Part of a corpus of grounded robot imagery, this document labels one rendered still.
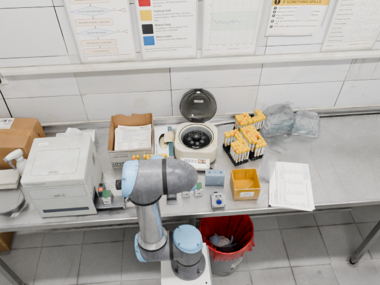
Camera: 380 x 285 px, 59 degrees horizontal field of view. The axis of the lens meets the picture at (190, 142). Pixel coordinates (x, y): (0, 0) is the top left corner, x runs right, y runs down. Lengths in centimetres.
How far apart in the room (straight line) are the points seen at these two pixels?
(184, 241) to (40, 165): 74
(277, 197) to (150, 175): 95
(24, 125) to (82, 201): 62
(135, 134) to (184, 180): 101
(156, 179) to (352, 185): 127
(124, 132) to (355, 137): 140
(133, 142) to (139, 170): 94
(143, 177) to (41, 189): 73
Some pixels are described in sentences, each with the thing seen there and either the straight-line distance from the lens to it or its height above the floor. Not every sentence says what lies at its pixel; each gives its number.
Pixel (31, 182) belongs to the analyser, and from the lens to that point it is 164.
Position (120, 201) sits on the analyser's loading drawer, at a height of 92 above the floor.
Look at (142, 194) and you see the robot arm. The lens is 108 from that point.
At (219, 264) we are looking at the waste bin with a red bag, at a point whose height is 22.
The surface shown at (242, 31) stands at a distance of 184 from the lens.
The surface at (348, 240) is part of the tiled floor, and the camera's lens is 291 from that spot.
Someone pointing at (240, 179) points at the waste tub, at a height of 89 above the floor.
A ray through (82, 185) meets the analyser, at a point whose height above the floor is 112.
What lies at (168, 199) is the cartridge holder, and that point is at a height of 89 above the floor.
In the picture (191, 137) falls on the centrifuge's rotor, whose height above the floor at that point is 97.
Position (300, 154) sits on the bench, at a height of 87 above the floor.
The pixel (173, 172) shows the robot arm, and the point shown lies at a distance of 104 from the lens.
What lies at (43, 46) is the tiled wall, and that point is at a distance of 192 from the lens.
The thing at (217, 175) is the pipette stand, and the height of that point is 97.
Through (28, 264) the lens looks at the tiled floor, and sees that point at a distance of 283.
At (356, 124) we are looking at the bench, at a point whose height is 87.
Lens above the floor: 237
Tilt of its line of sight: 47 degrees down
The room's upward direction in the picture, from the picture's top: straight up
